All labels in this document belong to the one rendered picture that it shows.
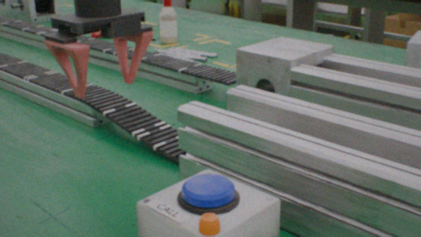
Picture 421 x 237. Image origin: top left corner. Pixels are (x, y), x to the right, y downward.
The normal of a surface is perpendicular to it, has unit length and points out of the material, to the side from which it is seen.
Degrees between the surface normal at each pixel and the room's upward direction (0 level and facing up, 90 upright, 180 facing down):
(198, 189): 3
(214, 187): 3
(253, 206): 0
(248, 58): 90
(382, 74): 90
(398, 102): 90
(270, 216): 90
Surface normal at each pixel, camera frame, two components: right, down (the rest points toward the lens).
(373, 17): 0.66, 0.26
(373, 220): -0.69, 0.26
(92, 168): -0.01, -0.93
